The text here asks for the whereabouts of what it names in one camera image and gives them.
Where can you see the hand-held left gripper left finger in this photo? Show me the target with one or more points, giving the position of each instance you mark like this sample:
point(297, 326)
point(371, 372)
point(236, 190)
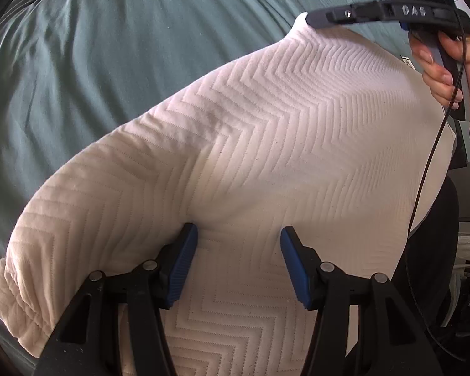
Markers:
point(182, 266)

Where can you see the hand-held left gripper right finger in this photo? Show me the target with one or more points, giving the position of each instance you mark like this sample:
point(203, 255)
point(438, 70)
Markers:
point(295, 266)

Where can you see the cream quilted pants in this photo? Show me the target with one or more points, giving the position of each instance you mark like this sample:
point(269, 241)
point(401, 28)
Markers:
point(258, 145)

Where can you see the person's right hand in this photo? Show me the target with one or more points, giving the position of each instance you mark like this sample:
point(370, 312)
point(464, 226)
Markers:
point(434, 74)

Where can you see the green duvet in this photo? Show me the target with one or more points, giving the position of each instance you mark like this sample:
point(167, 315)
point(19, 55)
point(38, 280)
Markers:
point(102, 47)

